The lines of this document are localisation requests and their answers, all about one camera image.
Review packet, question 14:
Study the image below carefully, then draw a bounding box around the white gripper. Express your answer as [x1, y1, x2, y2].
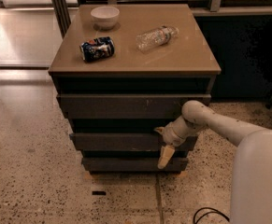
[154, 117, 192, 169]

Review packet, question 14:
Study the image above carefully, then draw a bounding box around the drawer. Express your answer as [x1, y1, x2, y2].
[57, 94, 211, 119]
[69, 132, 199, 152]
[82, 158, 188, 172]

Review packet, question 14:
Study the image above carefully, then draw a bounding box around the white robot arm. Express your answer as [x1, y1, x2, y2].
[154, 100, 272, 224]

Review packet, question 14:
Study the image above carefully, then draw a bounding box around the bottom drawer front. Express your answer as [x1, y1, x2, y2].
[82, 158, 188, 172]

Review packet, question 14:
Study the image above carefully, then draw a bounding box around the brown drawer cabinet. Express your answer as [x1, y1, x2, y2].
[48, 4, 222, 175]

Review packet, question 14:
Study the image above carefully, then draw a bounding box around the top drawer front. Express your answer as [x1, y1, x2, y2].
[57, 94, 211, 119]

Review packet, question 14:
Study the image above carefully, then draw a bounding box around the clear plastic water bottle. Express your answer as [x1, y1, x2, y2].
[136, 25, 179, 52]

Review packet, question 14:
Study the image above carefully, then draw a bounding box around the crushed blue soda can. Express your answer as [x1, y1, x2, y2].
[79, 36, 115, 63]

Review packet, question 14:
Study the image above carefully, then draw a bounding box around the dark low cabinet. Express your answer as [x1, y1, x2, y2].
[196, 15, 272, 98]

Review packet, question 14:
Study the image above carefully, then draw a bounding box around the white ceramic bowl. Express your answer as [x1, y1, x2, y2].
[91, 6, 120, 30]

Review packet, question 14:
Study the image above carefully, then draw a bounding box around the black floor cable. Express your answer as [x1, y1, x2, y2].
[193, 206, 231, 224]

